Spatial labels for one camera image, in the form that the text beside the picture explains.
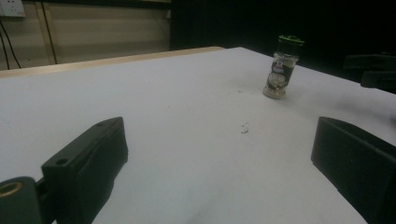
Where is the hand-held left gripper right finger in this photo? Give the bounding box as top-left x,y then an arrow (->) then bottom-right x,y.
310,116 -> 396,224

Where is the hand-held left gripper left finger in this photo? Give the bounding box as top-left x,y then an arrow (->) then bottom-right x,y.
41,117 -> 129,224

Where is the spice bottle with green lid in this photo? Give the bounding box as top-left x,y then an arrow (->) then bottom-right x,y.
262,35 -> 305,101

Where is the black cable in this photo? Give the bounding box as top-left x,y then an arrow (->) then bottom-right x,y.
0,32 -> 10,71
40,1 -> 58,65
0,20 -> 22,70

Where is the white wall socket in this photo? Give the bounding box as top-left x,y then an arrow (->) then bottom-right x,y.
0,0 -> 26,18

